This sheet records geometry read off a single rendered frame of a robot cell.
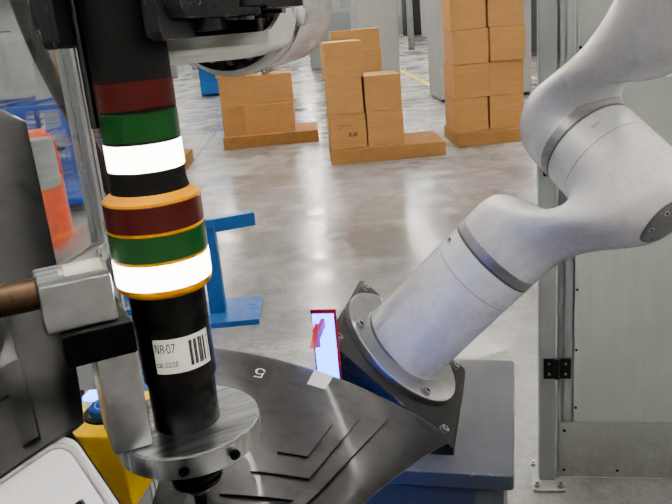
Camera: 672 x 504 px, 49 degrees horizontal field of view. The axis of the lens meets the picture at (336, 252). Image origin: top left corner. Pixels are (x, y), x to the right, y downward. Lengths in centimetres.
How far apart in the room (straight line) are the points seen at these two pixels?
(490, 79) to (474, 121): 48
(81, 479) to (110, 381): 5
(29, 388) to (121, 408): 5
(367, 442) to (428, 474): 39
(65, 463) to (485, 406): 78
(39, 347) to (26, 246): 6
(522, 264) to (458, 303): 9
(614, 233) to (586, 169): 8
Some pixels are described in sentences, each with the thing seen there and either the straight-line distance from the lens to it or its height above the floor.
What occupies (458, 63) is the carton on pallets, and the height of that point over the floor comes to 88.
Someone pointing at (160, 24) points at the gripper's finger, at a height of 146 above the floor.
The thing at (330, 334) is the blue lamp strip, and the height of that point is 117.
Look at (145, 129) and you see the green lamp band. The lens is 32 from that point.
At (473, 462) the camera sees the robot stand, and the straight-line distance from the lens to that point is 95.
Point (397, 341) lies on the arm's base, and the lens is 96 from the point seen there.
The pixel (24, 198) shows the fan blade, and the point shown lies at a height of 138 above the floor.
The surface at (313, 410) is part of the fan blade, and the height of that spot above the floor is 118.
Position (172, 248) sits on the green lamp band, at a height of 137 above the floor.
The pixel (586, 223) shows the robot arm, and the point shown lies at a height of 122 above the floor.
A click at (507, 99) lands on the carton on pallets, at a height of 45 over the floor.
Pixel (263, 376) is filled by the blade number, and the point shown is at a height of 119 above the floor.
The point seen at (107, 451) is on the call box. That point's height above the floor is 105.
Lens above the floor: 146
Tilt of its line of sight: 17 degrees down
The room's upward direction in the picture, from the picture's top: 5 degrees counter-clockwise
